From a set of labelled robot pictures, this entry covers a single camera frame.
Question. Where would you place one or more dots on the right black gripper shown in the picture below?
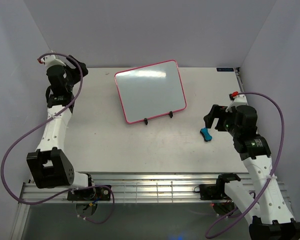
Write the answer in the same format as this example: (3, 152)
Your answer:
(217, 111)

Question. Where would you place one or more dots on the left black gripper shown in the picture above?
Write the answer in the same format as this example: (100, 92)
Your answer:
(75, 72)

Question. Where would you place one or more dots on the blue bone-shaped eraser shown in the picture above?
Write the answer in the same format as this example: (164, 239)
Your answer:
(205, 134)

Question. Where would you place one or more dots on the pink framed whiteboard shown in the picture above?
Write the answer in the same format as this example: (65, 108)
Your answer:
(150, 91)

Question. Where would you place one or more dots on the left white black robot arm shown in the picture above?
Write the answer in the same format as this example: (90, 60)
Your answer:
(48, 164)

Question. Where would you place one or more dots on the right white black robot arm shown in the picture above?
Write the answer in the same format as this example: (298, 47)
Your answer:
(267, 214)

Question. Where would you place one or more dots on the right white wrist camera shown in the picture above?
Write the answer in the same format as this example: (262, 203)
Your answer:
(237, 99)

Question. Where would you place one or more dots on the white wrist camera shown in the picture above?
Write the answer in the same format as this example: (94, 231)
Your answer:
(51, 60)
(237, 99)

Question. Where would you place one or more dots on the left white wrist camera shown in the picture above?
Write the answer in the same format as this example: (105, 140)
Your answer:
(51, 60)

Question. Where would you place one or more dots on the black wire whiteboard stand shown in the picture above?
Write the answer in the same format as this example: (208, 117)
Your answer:
(158, 118)

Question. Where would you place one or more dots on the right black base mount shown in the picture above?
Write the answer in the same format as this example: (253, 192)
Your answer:
(207, 192)

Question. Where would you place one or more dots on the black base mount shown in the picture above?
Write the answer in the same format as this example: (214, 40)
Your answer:
(207, 192)
(100, 193)

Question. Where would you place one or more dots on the aluminium rail frame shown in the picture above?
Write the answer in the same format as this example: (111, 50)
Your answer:
(135, 188)

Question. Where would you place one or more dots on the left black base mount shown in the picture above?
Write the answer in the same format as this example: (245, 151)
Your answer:
(100, 193)

